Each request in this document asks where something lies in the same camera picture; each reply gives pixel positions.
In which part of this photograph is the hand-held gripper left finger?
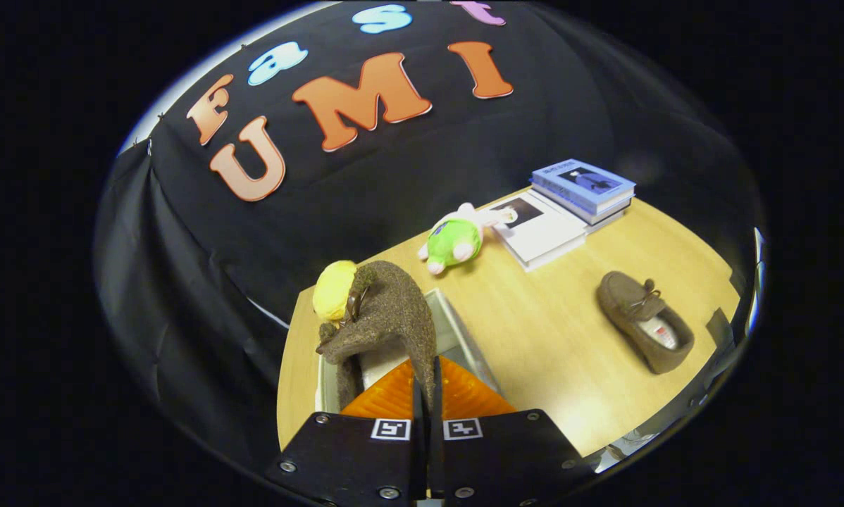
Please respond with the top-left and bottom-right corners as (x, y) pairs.
(266, 358), (430, 507)

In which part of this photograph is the grey fabric storage box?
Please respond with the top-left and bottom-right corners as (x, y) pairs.
(315, 287), (502, 416)

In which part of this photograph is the white cover book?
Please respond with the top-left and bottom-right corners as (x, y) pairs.
(480, 189), (588, 273)

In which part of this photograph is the dark blue spine book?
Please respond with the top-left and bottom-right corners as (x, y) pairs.
(533, 184), (633, 226)

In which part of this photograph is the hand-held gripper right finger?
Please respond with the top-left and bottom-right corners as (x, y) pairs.
(429, 356), (597, 507)

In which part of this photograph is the yellow plush toy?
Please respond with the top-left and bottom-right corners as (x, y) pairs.
(313, 260), (358, 323)

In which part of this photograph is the blue cover book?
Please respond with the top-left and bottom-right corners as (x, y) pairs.
(531, 158), (636, 211)

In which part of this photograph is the green plush toy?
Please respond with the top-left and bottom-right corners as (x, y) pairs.
(417, 203), (518, 275)

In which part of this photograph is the brown fuzzy shoe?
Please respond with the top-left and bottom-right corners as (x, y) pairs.
(596, 271), (695, 375)
(315, 260), (438, 416)

